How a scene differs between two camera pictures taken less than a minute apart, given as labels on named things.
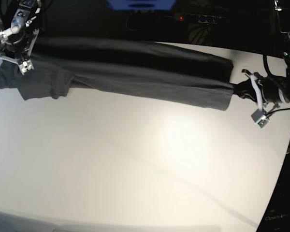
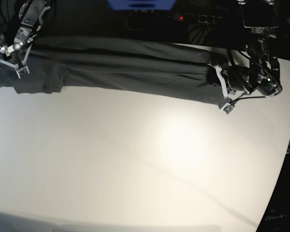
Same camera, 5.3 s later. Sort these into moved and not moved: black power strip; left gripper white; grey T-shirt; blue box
Moved: left gripper white
Not moved: blue box; grey T-shirt; black power strip
